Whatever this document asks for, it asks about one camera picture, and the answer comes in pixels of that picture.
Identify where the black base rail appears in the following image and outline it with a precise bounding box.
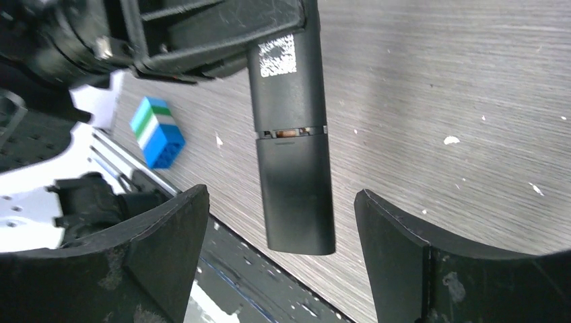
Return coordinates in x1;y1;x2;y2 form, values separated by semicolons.
90;129;351;322

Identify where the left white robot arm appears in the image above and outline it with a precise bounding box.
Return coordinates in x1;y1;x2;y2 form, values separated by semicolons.
1;1;309;190

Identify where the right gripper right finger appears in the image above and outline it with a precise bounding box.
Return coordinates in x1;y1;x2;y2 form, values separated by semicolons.
354;190;570;322

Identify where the black remote control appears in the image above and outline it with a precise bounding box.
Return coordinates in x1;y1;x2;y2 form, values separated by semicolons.
248;1;328;142

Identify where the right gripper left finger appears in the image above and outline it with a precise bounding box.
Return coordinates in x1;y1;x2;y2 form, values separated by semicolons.
1;184;209;322

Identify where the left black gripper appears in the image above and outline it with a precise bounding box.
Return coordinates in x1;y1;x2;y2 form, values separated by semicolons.
1;1;308;85

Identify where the black battery cover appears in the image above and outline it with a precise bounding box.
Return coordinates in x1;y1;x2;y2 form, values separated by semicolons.
256;134;336;256

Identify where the blue green toy brick stack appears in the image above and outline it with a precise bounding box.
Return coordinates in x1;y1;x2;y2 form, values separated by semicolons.
129;96;186;170

